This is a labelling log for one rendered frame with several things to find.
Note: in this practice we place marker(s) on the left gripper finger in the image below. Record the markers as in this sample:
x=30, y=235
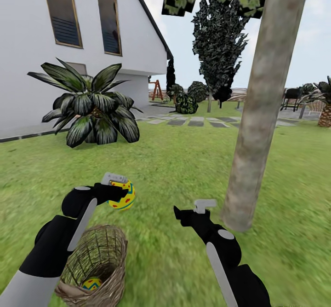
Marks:
x=124, y=193

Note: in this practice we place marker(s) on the wicker basket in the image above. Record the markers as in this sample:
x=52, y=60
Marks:
x=110, y=291

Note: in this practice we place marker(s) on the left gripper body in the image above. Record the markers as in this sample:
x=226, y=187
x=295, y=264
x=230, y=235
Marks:
x=112, y=192

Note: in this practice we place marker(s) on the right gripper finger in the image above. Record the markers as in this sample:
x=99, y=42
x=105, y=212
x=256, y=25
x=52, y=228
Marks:
x=177, y=212

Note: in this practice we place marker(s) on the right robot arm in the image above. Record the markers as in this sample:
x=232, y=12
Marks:
x=239, y=285

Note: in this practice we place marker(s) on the easter egg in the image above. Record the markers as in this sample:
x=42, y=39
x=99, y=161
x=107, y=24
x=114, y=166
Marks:
x=127, y=202
x=92, y=282

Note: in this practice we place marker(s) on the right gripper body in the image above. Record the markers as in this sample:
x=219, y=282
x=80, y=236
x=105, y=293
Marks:
x=193, y=219

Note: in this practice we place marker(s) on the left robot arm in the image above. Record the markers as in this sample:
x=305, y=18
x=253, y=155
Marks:
x=36, y=279

